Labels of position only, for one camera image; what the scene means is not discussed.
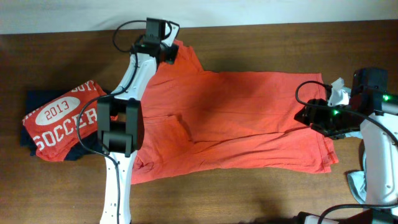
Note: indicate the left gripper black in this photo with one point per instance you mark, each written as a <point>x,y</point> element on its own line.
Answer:
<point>171,52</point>

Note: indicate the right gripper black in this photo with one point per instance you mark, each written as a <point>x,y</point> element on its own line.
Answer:
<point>316,116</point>

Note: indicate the plain orange-red t-shirt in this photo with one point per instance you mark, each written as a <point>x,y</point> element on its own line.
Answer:
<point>198,120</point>

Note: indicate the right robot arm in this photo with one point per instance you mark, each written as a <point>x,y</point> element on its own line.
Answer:
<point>367,107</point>

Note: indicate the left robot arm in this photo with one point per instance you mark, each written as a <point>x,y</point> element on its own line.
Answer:
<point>120,121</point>

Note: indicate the light blue crumpled shirt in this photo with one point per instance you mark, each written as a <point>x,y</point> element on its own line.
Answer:
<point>357,182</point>

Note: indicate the folded red soccer shirt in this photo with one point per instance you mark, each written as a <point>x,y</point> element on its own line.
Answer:
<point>55,126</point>

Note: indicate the folded navy blue garment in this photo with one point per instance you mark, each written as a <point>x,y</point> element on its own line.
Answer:
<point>37,98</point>

